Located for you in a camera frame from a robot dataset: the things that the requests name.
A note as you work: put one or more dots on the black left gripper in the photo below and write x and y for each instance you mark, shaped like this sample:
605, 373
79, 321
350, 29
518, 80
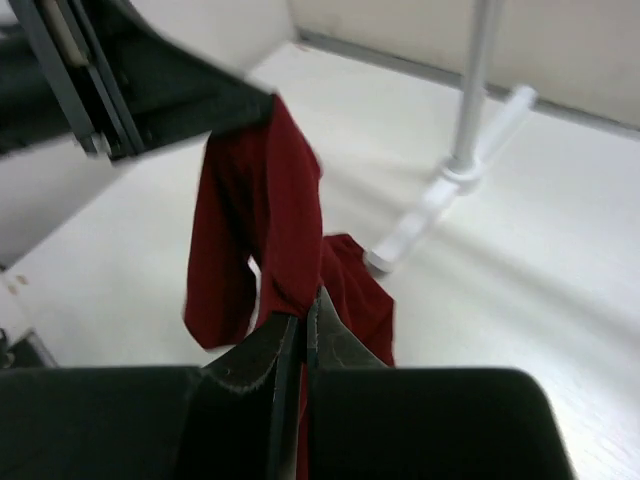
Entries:
59, 63

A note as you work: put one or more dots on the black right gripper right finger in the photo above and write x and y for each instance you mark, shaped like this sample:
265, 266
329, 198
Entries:
341, 428

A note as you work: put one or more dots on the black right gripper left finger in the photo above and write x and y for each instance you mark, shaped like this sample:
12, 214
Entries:
253, 395

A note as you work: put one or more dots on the dark red t shirt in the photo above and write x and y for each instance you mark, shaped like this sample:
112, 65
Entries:
258, 249

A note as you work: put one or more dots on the white metal clothes rack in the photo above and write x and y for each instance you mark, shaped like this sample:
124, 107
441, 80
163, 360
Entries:
473, 146

